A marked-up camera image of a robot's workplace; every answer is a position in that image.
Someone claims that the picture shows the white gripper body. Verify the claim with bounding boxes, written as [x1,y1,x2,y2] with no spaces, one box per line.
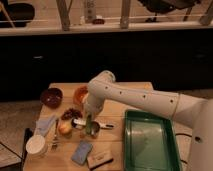
[83,96,104,119]

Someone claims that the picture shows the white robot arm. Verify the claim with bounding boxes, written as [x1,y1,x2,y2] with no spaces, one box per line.
[84,70,213,171]

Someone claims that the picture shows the metal measuring cup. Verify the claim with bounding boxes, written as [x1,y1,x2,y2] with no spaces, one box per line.
[89,121,100,138]

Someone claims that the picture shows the white paper cup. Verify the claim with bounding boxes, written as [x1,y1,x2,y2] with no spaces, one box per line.
[26,135,48,157]

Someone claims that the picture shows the orange bowl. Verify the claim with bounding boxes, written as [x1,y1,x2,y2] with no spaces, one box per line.
[73,86,88,106]

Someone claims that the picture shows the dark red grapes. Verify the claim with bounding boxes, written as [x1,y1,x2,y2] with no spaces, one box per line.
[61,108,82,120]

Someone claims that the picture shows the red yellow apple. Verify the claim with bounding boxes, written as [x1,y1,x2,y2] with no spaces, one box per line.
[58,122,72,136]

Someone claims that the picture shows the dark red bowl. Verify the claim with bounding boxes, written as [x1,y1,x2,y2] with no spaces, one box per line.
[40,88,63,109]

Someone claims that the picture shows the blue sponge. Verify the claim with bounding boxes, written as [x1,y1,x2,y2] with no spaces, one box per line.
[71,141,93,165]

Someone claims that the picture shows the blue grey cloth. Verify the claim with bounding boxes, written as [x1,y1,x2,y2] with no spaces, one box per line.
[35,115,56,137]

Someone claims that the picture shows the metal fork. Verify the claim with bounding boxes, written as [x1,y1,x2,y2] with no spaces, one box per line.
[51,118,59,150]

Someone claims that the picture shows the wooden brush block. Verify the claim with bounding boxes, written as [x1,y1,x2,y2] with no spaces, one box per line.
[87,150,113,170]

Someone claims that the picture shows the green plastic tray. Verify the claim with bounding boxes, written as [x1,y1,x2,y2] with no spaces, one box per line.
[124,110,182,171]

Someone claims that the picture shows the black office chair right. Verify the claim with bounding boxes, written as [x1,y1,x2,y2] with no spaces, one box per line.
[138,0,202,23]

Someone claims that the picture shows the black chair left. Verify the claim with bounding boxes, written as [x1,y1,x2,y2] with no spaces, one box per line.
[0,0,35,28]

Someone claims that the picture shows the black cable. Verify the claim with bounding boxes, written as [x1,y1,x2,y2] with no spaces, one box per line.
[0,141,24,168]

